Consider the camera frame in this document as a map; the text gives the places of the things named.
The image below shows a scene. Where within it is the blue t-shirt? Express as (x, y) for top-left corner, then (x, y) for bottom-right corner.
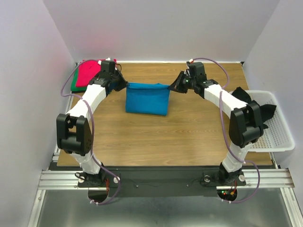
(125, 83), (170, 116)

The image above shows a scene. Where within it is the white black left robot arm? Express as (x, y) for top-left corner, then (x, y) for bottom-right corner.
(56, 59), (127, 187)

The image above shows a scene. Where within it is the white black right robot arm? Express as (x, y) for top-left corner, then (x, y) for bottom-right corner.
(169, 60), (264, 184)

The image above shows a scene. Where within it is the folded pink t-shirt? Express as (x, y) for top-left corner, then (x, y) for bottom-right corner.
(74, 58), (111, 87)

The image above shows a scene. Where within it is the folded green t-shirt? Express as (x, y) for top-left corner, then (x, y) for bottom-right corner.
(71, 66), (87, 93)

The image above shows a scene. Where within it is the black t-shirt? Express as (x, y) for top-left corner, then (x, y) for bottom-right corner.
(232, 86), (277, 130)

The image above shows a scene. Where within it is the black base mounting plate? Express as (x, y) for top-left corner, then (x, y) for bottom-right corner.
(48, 166), (247, 198)

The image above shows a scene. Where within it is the white plastic laundry basket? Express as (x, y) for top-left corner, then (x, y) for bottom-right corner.
(227, 89), (295, 152)

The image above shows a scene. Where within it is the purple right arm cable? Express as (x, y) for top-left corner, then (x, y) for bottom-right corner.
(188, 56), (261, 204)

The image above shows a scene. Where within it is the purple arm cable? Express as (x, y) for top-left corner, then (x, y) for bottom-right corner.
(188, 56), (261, 204)
(61, 67), (121, 206)

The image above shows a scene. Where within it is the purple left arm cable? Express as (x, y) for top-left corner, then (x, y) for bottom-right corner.
(61, 67), (121, 206)

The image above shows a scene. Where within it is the aluminium frame rail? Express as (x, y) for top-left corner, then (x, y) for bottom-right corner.
(27, 92), (80, 227)

